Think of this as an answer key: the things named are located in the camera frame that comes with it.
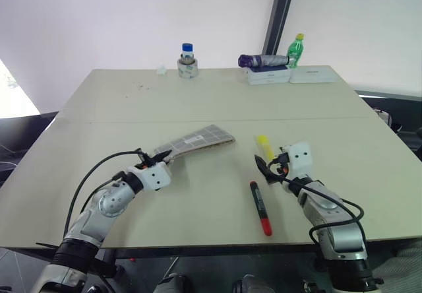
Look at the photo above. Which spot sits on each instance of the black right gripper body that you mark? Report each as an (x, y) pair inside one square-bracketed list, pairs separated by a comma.
[(281, 165)]

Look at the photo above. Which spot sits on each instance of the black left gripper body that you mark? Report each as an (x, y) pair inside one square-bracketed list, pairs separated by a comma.
[(149, 161)]

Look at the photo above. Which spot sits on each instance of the grey grid pouch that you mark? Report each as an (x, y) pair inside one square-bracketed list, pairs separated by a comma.
[(201, 139)]

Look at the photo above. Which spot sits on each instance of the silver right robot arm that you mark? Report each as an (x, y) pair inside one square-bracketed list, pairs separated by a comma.
[(343, 240)]

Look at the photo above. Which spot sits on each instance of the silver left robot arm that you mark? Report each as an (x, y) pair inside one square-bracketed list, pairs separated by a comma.
[(108, 204)]

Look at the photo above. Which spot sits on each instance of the yellow highlighter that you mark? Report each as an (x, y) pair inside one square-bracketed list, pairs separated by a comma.
[(264, 146)]

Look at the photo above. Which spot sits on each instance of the red marker with black cap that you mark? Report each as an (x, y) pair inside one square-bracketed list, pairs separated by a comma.
[(260, 207)]

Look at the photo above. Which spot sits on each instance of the small white object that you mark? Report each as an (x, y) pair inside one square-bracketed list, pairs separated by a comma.
[(161, 69)]

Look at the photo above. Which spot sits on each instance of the white tape roll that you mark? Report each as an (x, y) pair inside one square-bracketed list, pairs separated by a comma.
[(188, 70)]

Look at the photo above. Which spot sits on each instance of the wide white flat box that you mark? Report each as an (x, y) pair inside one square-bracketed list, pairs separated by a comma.
[(312, 74)]

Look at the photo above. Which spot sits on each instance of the blue capped clear bottle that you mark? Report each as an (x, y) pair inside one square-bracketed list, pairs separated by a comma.
[(187, 53)]

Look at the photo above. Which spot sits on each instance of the purple grey folded umbrella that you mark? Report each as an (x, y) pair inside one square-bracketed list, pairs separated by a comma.
[(263, 60)]

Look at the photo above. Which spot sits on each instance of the green bottle with yellow cap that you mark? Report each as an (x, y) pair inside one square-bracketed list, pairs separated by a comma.
[(294, 52)]

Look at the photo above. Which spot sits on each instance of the dark rounded shape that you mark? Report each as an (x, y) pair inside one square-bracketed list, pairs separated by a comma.
[(171, 283)]

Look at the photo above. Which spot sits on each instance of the dark side desk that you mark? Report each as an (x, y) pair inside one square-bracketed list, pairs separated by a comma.
[(402, 121)]

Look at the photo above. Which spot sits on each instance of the grey textured cloth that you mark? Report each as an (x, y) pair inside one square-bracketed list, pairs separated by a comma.
[(409, 266)]

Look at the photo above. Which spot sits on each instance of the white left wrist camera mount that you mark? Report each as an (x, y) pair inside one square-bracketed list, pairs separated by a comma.
[(157, 175)]

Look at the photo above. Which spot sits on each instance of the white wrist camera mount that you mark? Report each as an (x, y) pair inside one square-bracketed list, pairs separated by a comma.
[(299, 159), (157, 175)]

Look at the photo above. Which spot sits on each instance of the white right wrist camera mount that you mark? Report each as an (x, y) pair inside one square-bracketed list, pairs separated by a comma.
[(299, 159)]

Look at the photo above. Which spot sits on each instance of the dark grey window post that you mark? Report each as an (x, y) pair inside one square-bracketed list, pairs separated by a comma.
[(279, 12)]

